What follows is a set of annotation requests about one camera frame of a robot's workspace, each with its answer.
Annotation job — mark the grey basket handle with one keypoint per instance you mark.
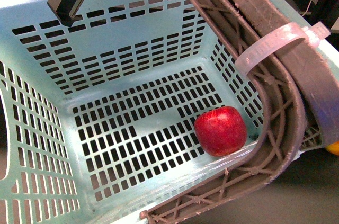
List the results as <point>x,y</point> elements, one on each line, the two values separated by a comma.
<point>298,87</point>

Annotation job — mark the white zip tie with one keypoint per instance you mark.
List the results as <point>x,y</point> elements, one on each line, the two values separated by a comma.
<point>278,39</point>

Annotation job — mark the red yellow mango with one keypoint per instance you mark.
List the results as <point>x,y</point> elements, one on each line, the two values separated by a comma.
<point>333,148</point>

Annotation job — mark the red apple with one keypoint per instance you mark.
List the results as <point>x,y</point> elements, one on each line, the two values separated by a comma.
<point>221,131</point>

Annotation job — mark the light blue plastic basket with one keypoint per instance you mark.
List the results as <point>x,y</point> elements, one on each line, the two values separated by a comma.
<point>99,116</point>

